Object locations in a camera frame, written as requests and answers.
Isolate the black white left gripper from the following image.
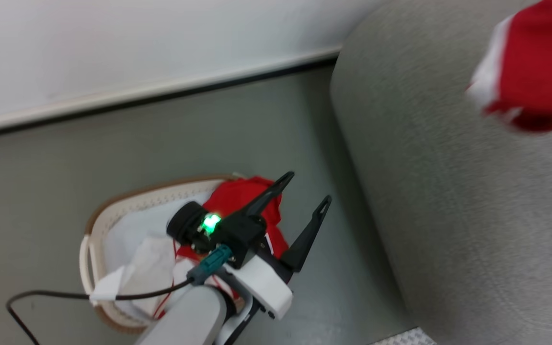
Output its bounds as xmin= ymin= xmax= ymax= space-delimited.
xmin=166 ymin=171 xmax=333 ymax=321

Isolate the grey fabric sofa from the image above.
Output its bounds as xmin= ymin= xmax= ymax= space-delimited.
xmin=329 ymin=0 xmax=552 ymax=345

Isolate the white wall baseboard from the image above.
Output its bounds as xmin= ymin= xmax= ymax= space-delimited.
xmin=0 ymin=45 xmax=343 ymax=140

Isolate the red garment with white trim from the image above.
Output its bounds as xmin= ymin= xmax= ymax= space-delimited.
xmin=464 ymin=0 xmax=552 ymax=136

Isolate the red garment with label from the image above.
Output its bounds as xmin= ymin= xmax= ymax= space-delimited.
xmin=174 ymin=176 xmax=290 ymax=263

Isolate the grey textured metal plate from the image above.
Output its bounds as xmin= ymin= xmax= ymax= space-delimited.
xmin=371 ymin=327 xmax=437 ymax=345

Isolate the cream woven laundry basket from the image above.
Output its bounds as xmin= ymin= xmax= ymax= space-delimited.
xmin=79 ymin=174 xmax=250 ymax=335

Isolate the white cloth garment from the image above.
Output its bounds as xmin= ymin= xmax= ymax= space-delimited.
xmin=89 ymin=191 xmax=219 ymax=321

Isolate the teal cable connector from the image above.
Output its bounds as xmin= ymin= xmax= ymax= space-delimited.
xmin=187 ymin=245 xmax=233 ymax=286

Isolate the thin black cable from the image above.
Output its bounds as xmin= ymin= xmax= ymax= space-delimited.
xmin=6 ymin=277 xmax=195 ymax=345

